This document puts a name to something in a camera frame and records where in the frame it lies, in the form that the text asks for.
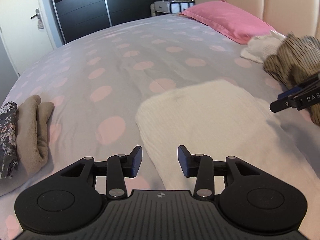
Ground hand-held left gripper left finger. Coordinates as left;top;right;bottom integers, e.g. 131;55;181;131
60;145;143;200

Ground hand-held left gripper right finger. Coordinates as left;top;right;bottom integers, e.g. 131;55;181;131
177;145;260;200

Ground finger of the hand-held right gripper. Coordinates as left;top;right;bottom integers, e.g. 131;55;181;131
277;74;320;100
269;98;298;113

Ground brown striped garment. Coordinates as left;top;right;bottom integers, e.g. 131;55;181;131
262;33;320;126

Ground white fluffy garment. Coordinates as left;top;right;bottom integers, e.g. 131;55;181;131
135;79;320;198

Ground small white crumpled garment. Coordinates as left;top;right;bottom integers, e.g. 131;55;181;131
240;29;287;64

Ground cream padded headboard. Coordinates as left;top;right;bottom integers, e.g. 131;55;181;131
194;0;320;40

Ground pink polka-dot bed sheet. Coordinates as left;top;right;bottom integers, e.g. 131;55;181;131
0;12;320;240

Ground pink pillow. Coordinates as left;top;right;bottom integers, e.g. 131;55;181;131
178;0;278;45

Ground beige folded garment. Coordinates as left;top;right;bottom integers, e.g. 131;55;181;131
14;94;55;176

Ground dark floral folded garment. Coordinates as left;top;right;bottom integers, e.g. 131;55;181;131
0;101;19;180

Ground white bedside cabinet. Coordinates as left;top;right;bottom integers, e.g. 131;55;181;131
153;1;196;16

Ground black sliding-door wardrobe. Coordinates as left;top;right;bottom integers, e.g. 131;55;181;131
47;0;165;45

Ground white door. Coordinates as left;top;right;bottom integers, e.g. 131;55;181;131
0;0;57;77

